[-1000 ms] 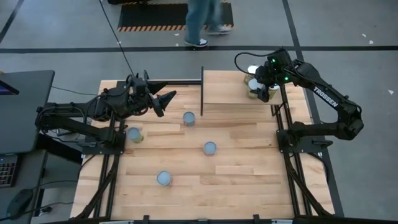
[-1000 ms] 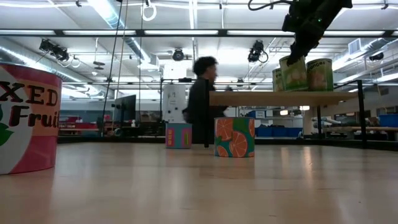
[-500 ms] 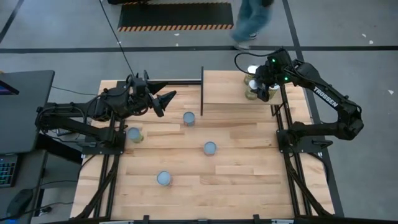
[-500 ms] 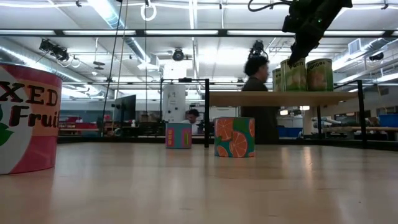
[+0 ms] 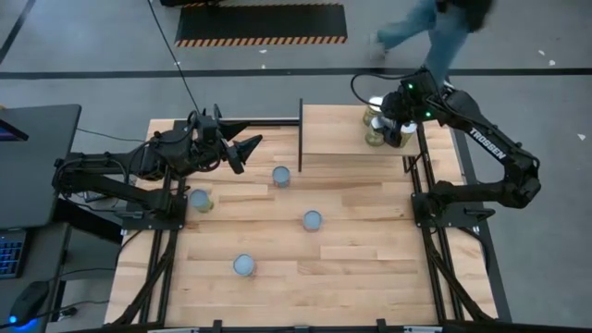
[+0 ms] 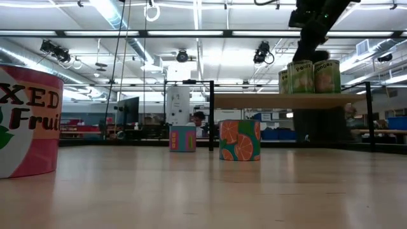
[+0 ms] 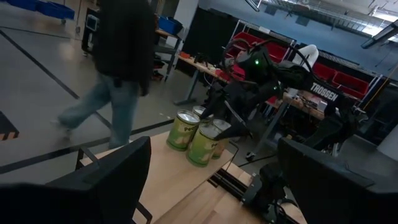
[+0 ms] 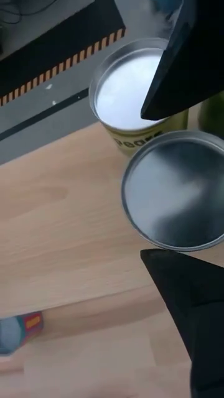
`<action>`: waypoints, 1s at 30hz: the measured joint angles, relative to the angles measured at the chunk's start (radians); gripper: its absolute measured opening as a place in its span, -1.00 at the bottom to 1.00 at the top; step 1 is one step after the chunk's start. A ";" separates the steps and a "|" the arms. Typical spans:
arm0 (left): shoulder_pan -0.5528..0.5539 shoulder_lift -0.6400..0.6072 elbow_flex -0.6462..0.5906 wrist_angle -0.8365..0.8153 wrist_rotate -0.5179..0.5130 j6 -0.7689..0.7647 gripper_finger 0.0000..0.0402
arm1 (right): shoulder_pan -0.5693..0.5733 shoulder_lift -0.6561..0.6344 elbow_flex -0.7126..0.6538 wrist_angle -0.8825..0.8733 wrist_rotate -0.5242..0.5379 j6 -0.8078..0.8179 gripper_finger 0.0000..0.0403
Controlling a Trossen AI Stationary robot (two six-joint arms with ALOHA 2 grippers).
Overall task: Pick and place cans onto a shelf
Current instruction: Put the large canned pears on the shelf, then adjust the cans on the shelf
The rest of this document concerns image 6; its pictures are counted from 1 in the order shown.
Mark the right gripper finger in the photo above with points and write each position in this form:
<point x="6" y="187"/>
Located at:
<point x="306" y="52"/>
<point x="321" y="57"/>

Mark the green oranges can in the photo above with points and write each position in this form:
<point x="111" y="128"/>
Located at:
<point x="327" y="79"/>
<point x="283" y="82"/>

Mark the green pears can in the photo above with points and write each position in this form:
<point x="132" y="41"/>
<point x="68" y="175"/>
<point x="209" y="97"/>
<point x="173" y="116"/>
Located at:
<point x="300" y="79"/>

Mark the teal can with orange slices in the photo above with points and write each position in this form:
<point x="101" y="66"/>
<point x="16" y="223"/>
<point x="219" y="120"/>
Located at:
<point x="238" y="143"/>

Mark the small teal pink can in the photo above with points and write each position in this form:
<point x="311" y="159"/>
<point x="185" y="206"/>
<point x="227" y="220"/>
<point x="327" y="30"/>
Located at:
<point x="182" y="140"/>

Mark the pink white mixed fruit can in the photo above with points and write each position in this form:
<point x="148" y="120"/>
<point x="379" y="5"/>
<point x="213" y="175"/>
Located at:
<point x="28" y="143"/>

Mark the wooden shelf board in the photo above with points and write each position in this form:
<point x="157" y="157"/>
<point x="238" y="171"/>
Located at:
<point x="254" y="101"/>

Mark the row of blue bins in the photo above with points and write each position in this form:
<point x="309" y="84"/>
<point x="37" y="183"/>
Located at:
<point x="276" y="135"/>

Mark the background wooden workbench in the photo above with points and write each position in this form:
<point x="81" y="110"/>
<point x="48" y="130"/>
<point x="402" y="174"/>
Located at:
<point x="381" y="131"/>

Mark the blue storage bin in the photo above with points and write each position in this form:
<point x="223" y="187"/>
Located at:
<point x="397" y="123"/>

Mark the white cylindrical tank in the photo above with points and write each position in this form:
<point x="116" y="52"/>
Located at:
<point x="178" y="105"/>

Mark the black monitor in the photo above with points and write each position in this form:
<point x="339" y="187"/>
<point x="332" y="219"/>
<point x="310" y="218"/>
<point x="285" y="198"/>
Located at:
<point x="128" y="109"/>

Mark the red storage crates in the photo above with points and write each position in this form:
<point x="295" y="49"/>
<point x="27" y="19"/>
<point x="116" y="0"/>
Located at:
<point x="79" y="127"/>

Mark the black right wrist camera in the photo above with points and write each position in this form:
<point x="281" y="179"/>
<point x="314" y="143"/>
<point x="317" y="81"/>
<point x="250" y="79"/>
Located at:
<point x="295" y="19"/>

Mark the black ceiling camera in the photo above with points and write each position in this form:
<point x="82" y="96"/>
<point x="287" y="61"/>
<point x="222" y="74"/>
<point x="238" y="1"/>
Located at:
<point x="261" y="51"/>
<point x="57" y="52"/>
<point x="182" y="56"/>

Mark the wooden shelf with black frame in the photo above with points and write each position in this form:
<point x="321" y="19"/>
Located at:
<point x="211" y="111"/>

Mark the black background rack frame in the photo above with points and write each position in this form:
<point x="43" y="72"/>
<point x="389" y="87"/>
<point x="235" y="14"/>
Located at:
<point x="187" y="82"/>

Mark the black overhead frame beam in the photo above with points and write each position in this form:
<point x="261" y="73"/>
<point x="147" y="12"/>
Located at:
<point x="143" y="33"/>

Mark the black table frame rails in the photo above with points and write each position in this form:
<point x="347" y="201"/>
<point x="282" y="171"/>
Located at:
<point x="152" y="143"/>

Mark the silver ceiling air duct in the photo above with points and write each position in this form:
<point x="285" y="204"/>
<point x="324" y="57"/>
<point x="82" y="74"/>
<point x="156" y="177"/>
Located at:
<point x="111" y="17"/>

